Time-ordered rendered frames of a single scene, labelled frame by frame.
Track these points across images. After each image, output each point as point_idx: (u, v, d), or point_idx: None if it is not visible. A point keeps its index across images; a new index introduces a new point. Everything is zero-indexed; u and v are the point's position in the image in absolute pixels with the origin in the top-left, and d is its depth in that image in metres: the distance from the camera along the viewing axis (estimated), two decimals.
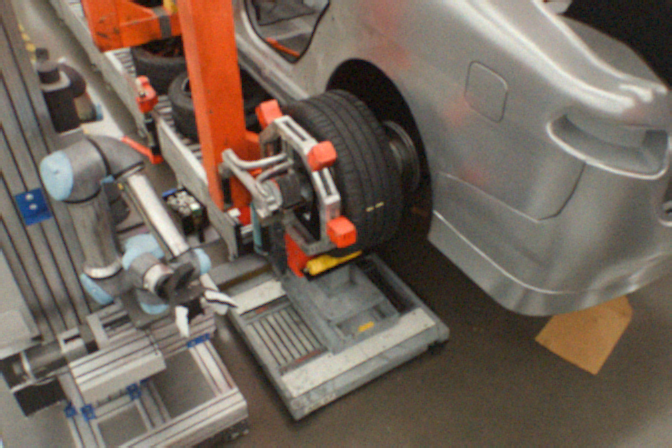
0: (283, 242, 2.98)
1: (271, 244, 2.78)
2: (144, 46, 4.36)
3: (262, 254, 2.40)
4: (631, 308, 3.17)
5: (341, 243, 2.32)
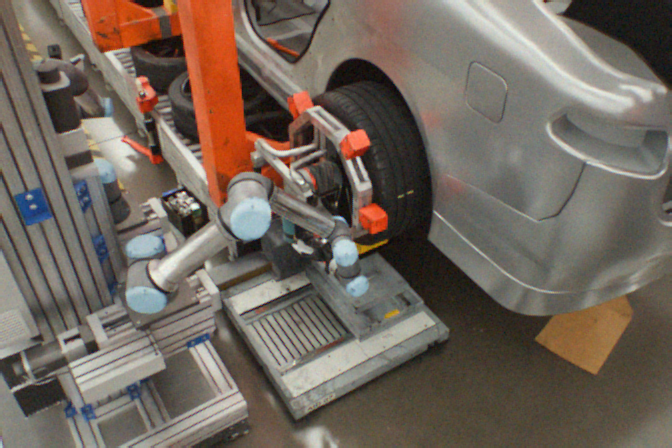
0: (283, 242, 2.98)
1: None
2: (144, 46, 4.36)
3: (295, 240, 2.46)
4: (631, 308, 3.17)
5: (373, 230, 2.38)
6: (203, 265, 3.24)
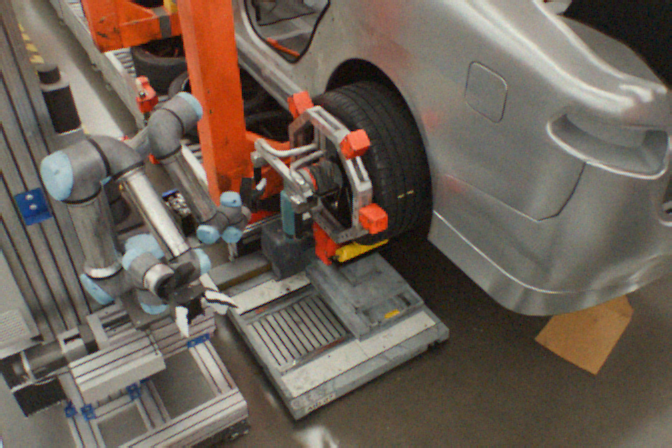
0: (283, 242, 2.98)
1: None
2: (144, 46, 4.36)
3: (295, 240, 2.46)
4: (631, 308, 3.17)
5: (373, 230, 2.38)
6: None
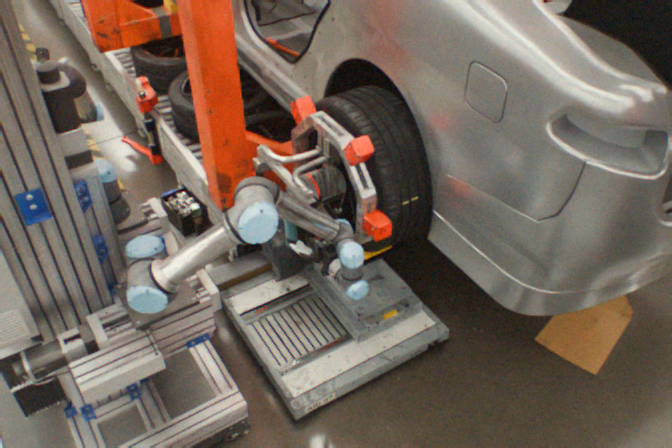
0: (283, 242, 2.98)
1: None
2: (144, 46, 4.36)
3: None
4: (631, 308, 3.17)
5: (377, 237, 2.35)
6: None
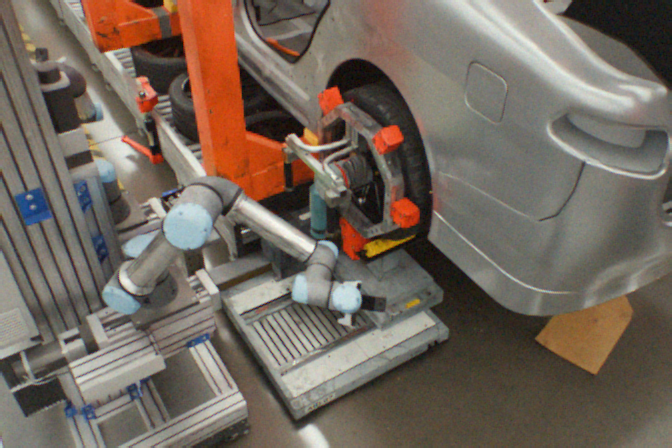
0: None
1: (327, 228, 2.86)
2: (144, 46, 4.36)
3: (327, 235, 2.48)
4: (631, 308, 3.17)
5: (405, 224, 2.40)
6: (203, 265, 3.24)
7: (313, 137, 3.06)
